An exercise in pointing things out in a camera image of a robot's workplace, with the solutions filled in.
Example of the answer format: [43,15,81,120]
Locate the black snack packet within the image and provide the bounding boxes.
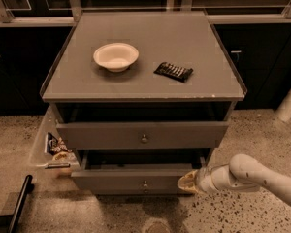
[154,62,193,83]

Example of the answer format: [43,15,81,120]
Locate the black bar on floor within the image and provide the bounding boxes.
[7,175,35,233]

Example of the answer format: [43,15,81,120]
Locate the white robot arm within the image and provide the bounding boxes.
[178,154,291,207]

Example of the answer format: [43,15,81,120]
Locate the clear plastic storage bin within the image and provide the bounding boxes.
[29,107,79,169]

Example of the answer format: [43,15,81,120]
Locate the grey top drawer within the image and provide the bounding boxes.
[56,121,228,150]

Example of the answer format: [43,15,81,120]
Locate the snack bags in bin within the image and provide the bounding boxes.
[45,132,76,161]

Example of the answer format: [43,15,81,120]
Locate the metal railing frame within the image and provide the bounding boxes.
[0,0,291,27]

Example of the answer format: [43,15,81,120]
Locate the white paper bowl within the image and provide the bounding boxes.
[93,43,139,72]

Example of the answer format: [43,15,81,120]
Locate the grey drawer cabinet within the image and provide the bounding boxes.
[39,11,248,167]

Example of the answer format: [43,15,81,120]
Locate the grey drawer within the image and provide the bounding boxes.
[56,121,228,150]
[72,153,205,195]

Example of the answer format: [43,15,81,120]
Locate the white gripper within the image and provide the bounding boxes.
[178,165,231,194]

